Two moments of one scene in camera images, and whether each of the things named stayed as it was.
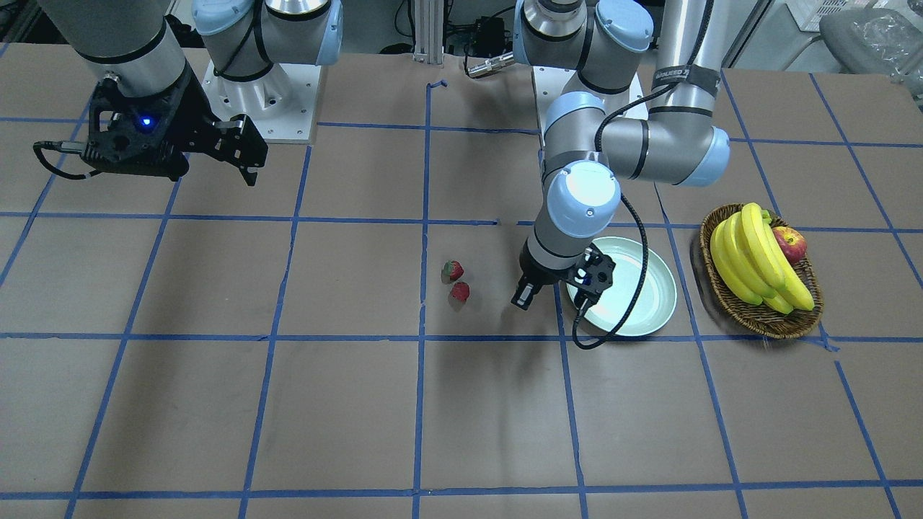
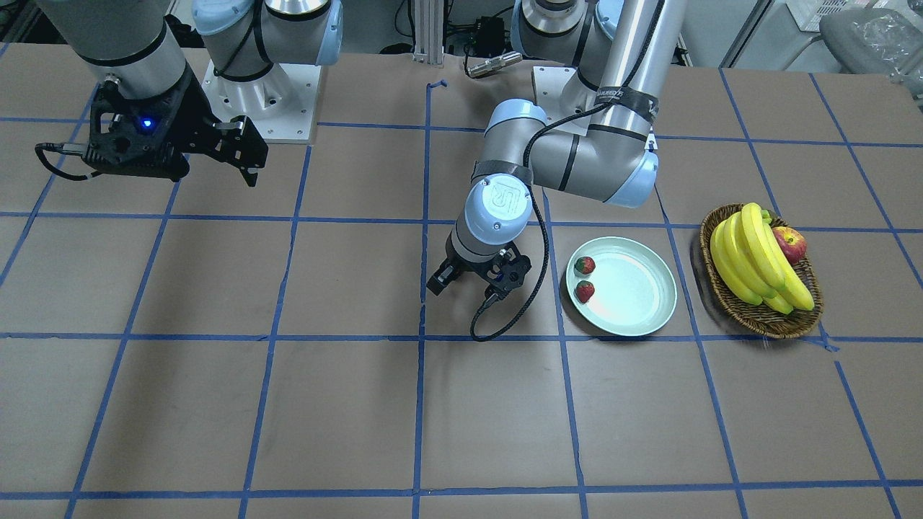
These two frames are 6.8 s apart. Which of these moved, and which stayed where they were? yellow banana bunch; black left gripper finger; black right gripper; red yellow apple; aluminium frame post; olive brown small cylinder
Moved: olive brown small cylinder; black left gripper finger
Stayed: aluminium frame post; yellow banana bunch; black right gripper; red yellow apple
